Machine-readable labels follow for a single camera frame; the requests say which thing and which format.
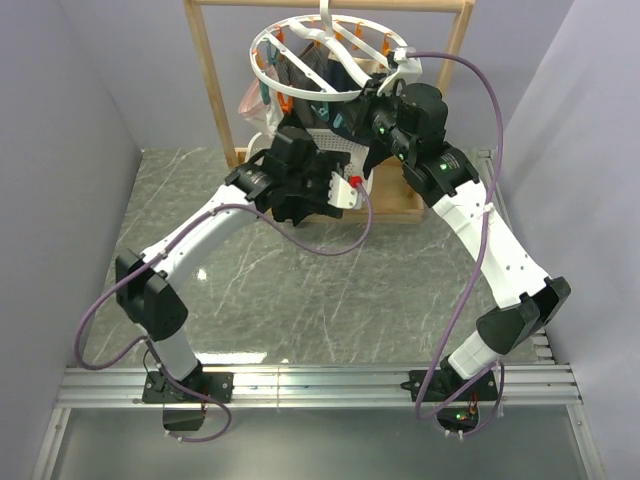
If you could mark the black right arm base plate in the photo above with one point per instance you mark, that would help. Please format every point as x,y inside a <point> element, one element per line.
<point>444,383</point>

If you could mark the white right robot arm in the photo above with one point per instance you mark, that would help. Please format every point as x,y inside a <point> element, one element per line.
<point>526,296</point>

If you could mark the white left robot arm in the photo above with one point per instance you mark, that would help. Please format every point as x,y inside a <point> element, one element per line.
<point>148,283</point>

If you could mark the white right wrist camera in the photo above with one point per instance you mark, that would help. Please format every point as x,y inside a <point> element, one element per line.
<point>400,66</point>

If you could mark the navy hanging underwear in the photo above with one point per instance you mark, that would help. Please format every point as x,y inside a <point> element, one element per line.
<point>329,115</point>

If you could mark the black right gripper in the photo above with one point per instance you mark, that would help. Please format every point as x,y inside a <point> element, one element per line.
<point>367,105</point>

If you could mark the white round clip hanger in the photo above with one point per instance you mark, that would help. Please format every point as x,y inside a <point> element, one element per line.
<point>290,57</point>

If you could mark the wooden hanger rack frame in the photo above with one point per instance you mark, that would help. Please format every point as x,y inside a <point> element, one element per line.
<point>392,200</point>

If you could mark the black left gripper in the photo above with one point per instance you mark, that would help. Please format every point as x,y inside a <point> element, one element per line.
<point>335,162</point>

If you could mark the pink white hanging underwear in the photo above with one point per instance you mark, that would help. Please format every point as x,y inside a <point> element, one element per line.
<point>260,108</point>

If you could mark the black boxer underwear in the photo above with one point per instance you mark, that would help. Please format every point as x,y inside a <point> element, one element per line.
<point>291,147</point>

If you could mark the aluminium mounting rail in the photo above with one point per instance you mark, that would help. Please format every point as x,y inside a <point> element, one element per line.
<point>324,386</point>

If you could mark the white perforated plastic basket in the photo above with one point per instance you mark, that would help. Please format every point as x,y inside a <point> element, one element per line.
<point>325,139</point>

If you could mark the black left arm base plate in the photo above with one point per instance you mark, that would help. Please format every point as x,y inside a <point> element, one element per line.
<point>159,390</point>

